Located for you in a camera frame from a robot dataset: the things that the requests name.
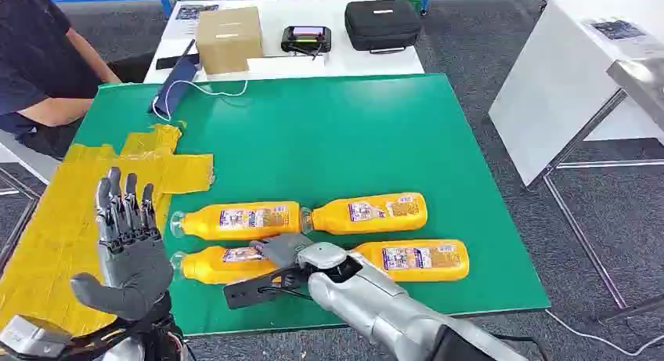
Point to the yellow sheet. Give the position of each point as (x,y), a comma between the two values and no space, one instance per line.
(52,218)

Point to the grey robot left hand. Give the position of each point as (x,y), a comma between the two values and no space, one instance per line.
(132,265)

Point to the person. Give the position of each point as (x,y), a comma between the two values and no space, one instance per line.
(31,37)

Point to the dark blue fabric pouch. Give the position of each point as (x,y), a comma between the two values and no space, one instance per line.
(174,89)

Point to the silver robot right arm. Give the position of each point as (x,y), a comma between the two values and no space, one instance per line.
(363,307)

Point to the green table mat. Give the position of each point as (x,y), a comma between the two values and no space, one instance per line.
(337,141)

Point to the white table with printed sheet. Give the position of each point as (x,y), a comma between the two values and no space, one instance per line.
(560,89)

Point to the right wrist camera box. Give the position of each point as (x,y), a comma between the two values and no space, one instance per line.
(249,294)

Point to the black zip case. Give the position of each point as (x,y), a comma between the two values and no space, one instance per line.
(381,24)

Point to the black handheld controller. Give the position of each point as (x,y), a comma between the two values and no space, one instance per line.
(306,39)

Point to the brown cardboard box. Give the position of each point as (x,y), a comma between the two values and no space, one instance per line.
(228,42)

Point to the printed paper sheet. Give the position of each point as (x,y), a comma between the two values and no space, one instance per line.
(197,12)
(617,30)

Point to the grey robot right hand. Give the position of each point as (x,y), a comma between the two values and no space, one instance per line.
(285,249)

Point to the black phone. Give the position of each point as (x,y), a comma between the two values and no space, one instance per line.
(168,62)

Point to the orange drink bottle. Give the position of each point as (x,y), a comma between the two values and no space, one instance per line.
(332,221)
(456,270)
(207,226)
(207,268)

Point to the steel bench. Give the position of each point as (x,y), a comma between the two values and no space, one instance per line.
(643,83)

